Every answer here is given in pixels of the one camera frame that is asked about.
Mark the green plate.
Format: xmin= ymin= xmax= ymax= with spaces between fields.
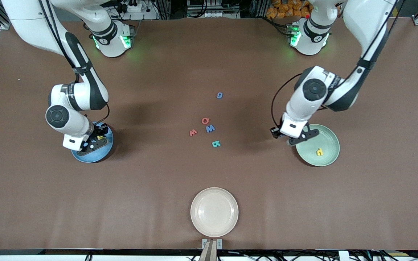
xmin=295 ymin=124 xmax=340 ymax=167

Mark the beige plate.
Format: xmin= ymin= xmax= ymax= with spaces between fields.
xmin=190 ymin=187 xmax=239 ymax=238

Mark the orange bag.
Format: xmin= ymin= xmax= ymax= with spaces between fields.
xmin=266 ymin=0 xmax=312 ymax=19

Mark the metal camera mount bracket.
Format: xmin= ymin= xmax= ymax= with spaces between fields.
xmin=202 ymin=238 xmax=223 ymax=261

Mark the blue plate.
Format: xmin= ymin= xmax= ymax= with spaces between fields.
xmin=71 ymin=123 xmax=114 ymax=163

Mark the brown table mat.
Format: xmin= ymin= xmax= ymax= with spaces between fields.
xmin=0 ymin=18 xmax=418 ymax=250

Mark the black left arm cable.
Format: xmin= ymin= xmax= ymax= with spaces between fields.
xmin=271 ymin=0 xmax=400 ymax=129

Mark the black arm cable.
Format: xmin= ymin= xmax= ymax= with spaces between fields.
xmin=38 ymin=0 xmax=110 ymax=125
xmin=271 ymin=0 xmax=400 ymax=129

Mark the white power strip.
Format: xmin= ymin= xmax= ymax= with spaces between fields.
xmin=116 ymin=0 xmax=159 ymax=20

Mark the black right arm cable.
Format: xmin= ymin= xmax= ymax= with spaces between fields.
xmin=38 ymin=0 xmax=110 ymax=125

